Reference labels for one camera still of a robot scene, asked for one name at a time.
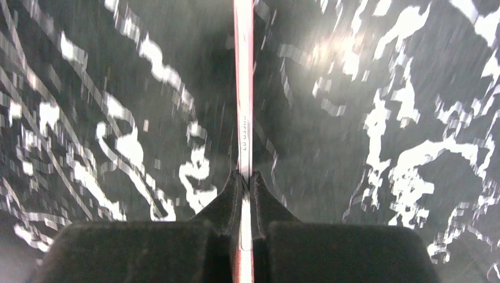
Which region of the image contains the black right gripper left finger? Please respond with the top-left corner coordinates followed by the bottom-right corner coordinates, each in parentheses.
top-left (191, 170), bottom-right (243, 282)

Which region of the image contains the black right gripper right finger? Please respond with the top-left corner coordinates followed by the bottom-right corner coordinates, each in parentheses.
top-left (249, 172), bottom-right (300, 282)

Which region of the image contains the pink badminton racket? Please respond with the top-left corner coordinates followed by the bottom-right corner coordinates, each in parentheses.
top-left (233, 0), bottom-right (255, 283)

